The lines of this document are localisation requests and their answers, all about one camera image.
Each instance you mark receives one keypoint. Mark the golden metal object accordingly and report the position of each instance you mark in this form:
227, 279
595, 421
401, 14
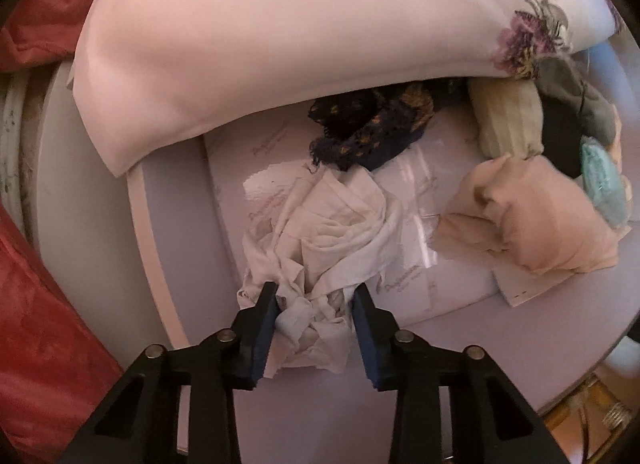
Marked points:
590, 409

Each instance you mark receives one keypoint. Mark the red cloth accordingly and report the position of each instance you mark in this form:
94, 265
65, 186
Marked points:
45, 319

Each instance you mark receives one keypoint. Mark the grey cloth bundle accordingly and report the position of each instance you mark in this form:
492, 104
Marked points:
565, 79

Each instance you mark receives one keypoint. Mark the peach tights bundle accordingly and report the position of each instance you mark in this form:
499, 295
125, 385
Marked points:
540, 214

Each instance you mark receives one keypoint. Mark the floral embroidered pale cloth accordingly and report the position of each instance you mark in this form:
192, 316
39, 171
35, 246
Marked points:
250, 44

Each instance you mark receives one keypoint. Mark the printed white paper sheets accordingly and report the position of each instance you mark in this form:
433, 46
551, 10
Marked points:
450, 144

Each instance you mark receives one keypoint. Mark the teal cloth roll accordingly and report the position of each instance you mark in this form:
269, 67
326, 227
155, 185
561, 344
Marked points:
600, 179

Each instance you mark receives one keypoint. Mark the white cloth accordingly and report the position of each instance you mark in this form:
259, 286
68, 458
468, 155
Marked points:
325, 244

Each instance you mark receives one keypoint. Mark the navy patterned cloth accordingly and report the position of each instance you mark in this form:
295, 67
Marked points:
380, 139

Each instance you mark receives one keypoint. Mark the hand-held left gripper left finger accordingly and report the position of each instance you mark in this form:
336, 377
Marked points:
262, 334

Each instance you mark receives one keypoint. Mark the pale green sock roll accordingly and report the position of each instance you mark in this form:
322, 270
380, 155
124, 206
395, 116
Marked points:
505, 119

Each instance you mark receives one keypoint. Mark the black sock roll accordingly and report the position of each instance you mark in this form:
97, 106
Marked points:
560, 139

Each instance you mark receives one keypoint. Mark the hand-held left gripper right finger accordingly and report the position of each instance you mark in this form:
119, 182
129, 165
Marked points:
365, 339

